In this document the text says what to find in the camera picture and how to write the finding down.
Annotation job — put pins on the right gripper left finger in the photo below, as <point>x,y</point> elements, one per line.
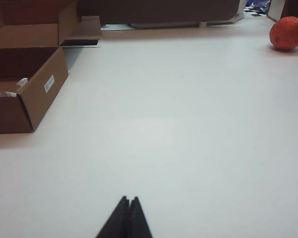
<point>115,225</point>

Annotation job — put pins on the orange fruit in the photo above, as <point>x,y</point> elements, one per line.
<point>288,33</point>

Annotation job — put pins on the grey desk divider panel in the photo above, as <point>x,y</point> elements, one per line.
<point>164,10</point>

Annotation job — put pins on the blue patterned cloth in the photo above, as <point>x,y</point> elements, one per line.
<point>259,3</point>

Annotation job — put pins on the brown open cardboard box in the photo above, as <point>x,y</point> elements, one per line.
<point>34,106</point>

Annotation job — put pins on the black flat pad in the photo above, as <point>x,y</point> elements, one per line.
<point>80,42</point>

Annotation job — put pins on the white upright board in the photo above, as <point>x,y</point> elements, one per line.
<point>275,10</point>

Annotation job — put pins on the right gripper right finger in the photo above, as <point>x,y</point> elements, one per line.
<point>137,223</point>

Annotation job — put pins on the black white checkerboard sheet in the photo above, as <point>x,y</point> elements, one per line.
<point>257,11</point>

